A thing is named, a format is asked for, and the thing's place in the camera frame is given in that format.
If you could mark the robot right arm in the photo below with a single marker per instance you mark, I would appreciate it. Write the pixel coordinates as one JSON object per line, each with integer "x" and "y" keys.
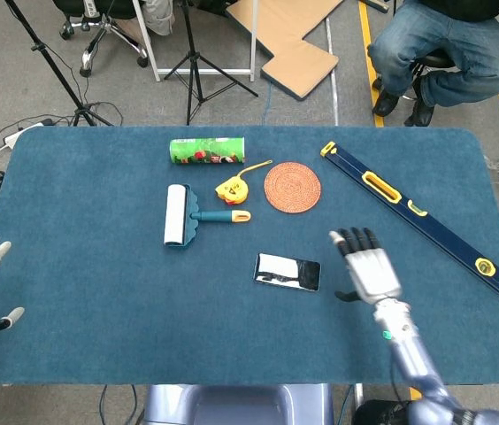
{"x": 409, "y": 345}

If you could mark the black office chair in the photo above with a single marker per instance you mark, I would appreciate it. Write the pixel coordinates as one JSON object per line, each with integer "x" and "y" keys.
{"x": 103, "y": 31}

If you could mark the teal lint roller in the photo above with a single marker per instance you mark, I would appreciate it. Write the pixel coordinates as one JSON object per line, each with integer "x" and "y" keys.
{"x": 175, "y": 214}

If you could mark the blue yellow spirit level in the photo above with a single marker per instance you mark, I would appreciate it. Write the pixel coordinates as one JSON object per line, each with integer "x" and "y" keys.
{"x": 417, "y": 212}

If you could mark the black stool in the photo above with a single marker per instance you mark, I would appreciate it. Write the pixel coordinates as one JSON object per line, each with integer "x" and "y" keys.
{"x": 435, "y": 59}

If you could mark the black tripod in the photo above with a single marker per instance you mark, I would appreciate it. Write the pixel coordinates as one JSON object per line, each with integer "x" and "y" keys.
{"x": 55, "y": 66}
{"x": 194, "y": 62}

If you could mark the white power strip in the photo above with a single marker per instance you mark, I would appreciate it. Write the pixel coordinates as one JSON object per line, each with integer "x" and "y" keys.
{"x": 21, "y": 134}

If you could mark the robot right five-finger hand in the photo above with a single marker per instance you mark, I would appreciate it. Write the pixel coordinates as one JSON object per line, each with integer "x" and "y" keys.
{"x": 371, "y": 274}

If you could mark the blue smartphone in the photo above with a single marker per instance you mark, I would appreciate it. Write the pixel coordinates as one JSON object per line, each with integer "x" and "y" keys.
{"x": 287, "y": 272}

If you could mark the white table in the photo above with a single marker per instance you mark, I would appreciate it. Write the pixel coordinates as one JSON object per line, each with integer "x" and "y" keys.
{"x": 249, "y": 40}

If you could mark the round woven coaster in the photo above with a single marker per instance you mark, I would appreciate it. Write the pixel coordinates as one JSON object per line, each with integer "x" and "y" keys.
{"x": 293, "y": 188}

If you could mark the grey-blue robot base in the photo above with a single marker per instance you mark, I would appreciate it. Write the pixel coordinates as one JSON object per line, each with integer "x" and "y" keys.
{"x": 236, "y": 405}

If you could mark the blue table mat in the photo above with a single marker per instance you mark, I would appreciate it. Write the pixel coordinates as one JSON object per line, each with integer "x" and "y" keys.
{"x": 99, "y": 288}

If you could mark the yellow tape measure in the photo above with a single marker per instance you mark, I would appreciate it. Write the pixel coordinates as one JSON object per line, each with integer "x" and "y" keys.
{"x": 232, "y": 190}

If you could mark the green Pringles can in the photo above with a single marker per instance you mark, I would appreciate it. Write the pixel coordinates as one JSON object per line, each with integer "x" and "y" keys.
{"x": 207, "y": 151}

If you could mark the person in grey trousers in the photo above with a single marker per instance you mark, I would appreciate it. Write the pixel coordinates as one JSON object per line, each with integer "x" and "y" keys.
{"x": 158, "y": 15}

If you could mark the brown cardboard sheet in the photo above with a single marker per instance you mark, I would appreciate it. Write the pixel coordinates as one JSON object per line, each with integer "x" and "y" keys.
{"x": 291, "y": 40}

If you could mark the person in blue jeans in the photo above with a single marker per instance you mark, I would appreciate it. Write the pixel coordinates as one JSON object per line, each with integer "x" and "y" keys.
{"x": 470, "y": 48}

